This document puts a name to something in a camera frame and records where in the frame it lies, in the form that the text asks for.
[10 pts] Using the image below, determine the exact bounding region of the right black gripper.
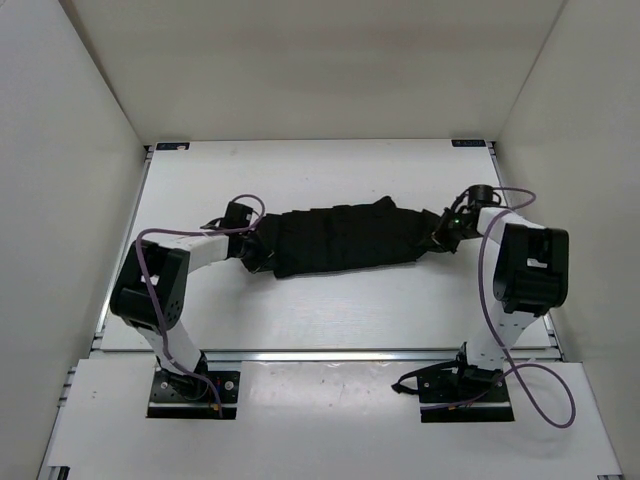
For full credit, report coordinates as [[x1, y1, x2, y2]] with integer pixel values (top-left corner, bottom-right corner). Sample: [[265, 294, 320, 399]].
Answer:
[[417, 208, 482, 255]]

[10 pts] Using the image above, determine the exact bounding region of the black skirt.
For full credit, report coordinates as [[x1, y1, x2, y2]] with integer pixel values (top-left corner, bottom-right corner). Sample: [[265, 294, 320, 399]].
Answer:
[[249, 196, 438, 279]]

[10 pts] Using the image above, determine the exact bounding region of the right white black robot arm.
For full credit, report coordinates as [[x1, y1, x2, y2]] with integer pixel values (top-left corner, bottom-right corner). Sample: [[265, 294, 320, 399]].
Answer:
[[432, 206, 569, 401]]

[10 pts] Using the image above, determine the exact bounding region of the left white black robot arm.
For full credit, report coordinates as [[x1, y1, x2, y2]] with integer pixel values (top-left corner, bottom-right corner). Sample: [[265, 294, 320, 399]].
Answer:
[[109, 232, 275, 398]]

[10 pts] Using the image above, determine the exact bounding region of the right corner label sticker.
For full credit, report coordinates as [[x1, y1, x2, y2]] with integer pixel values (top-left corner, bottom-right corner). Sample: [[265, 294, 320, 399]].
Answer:
[[451, 139, 486, 148]]

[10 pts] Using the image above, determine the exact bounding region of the corner label sticker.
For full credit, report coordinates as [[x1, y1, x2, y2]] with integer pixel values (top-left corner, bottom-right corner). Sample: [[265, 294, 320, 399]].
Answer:
[[155, 142, 190, 151], [451, 139, 486, 148]]

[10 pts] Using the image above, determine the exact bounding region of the left corner label sticker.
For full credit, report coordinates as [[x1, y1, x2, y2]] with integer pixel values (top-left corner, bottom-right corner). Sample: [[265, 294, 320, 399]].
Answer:
[[155, 142, 190, 151]]

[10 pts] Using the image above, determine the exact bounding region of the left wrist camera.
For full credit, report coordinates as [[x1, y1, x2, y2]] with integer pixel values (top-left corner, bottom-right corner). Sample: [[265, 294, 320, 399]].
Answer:
[[201, 201, 255, 231]]

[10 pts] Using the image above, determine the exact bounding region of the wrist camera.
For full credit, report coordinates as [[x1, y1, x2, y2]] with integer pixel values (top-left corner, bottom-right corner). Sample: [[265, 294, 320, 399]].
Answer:
[[451, 184, 502, 212], [201, 201, 255, 231]]

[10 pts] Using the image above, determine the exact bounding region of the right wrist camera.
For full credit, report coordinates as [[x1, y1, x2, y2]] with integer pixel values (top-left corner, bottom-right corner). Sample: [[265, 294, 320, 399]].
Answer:
[[451, 184, 502, 212]]

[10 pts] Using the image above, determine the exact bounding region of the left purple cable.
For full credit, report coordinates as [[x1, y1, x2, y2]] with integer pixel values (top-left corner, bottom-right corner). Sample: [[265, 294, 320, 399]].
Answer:
[[135, 194, 266, 414]]

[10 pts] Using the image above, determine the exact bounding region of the purple cable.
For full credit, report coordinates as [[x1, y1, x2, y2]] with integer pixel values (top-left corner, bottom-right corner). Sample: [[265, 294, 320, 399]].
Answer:
[[422, 187, 577, 429], [135, 194, 266, 414]]

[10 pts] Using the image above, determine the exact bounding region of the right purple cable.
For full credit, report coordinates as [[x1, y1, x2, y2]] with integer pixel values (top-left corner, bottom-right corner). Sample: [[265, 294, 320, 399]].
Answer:
[[422, 187, 577, 429]]

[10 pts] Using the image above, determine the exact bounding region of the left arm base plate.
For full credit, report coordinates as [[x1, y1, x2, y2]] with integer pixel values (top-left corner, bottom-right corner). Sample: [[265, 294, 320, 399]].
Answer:
[[146, 367, 241, 420]]

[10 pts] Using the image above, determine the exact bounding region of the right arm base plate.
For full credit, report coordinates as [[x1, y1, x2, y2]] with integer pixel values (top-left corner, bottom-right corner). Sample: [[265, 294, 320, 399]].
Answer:
[[391, 360, 515, 424]]

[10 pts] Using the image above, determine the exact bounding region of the aluminium front rail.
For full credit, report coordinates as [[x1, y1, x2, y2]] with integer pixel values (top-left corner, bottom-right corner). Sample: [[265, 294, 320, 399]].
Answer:
[[89, 349, 561, 364]]

